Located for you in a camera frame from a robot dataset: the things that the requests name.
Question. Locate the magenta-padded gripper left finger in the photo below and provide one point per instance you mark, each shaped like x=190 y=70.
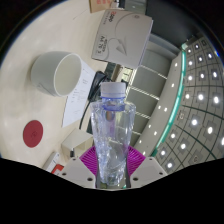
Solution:
x=77 y=171

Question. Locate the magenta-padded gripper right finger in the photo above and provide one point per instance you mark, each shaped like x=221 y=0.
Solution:
x=148 y=170

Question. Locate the clear plastic water bottle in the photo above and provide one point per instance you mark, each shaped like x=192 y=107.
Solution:
x=112 y=133

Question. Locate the white remote control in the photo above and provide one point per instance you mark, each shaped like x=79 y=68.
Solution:
x=51 y=161

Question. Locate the flat round red coaster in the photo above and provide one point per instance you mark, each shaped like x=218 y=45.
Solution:
x=33 y=133

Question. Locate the group of round ceiling lights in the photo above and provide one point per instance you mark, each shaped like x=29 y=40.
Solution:
x=194 y=122

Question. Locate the white printed paper sheet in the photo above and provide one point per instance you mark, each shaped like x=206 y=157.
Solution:
x=78 y=103

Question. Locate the black desk phone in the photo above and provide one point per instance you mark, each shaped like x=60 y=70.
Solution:
x=96 y=83

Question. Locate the white copy paper package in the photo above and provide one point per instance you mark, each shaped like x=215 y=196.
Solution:
x=123 y=36

